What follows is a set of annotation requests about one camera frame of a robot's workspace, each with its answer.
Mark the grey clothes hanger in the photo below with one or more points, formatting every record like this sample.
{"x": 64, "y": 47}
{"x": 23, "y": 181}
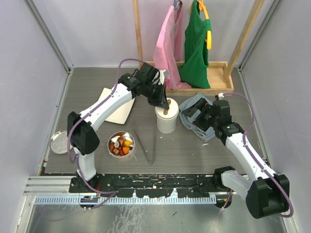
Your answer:
{"x": 177, "y": 4}

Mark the wooden clothes rack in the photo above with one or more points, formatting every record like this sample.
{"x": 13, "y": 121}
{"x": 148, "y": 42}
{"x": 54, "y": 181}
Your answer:
{"x": 219, "y": 73}

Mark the pink hanging shirt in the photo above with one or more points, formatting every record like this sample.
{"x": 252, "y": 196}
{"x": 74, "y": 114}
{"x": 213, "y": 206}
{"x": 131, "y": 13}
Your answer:
{"x": 168, "y": 49}

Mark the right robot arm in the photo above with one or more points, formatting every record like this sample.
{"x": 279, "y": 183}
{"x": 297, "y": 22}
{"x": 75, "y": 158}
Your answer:
{"x": 264, "y": 191}

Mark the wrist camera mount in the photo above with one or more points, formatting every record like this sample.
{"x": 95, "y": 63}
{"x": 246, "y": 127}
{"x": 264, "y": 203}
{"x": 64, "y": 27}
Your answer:
{"x": 219, "y": 96}
{"x": 160, "y": 79}

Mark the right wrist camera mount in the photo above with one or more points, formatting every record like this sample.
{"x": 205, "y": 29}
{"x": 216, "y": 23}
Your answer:
{"x": 219, "y": 96}

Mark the white lid with brown strap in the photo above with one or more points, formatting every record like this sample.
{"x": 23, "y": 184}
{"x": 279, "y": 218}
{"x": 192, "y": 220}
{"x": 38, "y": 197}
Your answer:
{"x": 170, "y": 113}

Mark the food pieces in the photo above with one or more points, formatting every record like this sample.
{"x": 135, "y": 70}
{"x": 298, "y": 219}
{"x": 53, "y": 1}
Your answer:
{"x": 120, "y": 146}

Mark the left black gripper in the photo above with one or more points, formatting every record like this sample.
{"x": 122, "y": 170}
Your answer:
{"x": 161, "y": 100}

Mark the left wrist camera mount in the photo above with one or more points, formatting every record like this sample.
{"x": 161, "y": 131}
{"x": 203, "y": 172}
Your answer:
{"x": 160, "y": 79}

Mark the pink metal bowl container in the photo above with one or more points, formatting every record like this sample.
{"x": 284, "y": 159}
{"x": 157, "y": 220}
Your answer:
{"x": 126, "y": 136}

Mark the flat metal inner lid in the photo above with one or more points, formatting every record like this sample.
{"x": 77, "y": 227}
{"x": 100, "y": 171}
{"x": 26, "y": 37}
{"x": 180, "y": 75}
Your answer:
{"x": 58, "y": 142}

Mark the metal tongs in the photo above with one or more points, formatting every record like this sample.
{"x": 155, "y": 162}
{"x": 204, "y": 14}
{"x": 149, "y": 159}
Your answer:
{"x": 146, "y": 136}

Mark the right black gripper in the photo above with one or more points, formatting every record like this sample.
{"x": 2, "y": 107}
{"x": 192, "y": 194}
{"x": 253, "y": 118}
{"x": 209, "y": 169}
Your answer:
{"x": 203, "y": 106}

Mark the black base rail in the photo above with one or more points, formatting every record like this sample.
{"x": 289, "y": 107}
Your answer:
{"x": 156, "y": 185}

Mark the green hanging tank top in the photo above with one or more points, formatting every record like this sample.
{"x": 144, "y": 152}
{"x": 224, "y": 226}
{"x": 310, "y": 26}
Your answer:
{"x": 194, "y": 69}

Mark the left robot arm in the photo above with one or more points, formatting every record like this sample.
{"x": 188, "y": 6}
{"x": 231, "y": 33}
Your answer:
{"x": 82, "y": 127}

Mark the white square plate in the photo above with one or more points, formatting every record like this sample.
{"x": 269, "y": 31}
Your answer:
{"x": 121, "y": 115}

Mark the blue denim shorts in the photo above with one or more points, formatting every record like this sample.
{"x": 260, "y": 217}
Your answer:
{"x": 188, "y": 121}

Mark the tall white cylinder container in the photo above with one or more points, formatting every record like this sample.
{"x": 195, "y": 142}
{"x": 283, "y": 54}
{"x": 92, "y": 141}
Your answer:
{"x": 165, "y": 125}

